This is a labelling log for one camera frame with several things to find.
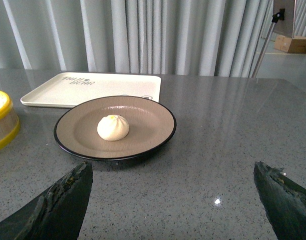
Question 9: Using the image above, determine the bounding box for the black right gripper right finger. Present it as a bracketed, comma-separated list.
[254, 161, 306, 240]

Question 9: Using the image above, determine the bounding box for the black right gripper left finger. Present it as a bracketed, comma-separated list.
[0, 161, 93, 240]

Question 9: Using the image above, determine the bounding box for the white steamed bun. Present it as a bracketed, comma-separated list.
[97, 114, 130, 141]

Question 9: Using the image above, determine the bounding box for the brown plate with black rim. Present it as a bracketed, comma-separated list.
[54, 96, 176, 161]

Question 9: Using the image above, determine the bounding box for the cream bear tray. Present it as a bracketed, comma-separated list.
[20, 72, 161, 108]

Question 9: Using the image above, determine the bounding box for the bamboo steamer with yellow rims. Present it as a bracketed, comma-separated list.
[0, 90, 20, 150]

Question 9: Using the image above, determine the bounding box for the cardboard box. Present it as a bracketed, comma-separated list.
[274, 35, 306, 54]

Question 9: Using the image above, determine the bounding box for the grey pleated curtain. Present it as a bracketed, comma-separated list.
[0, 0, 269, 77]

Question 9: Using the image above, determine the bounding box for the metal tripod leg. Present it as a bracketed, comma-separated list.
[251, 8, 285, 78]

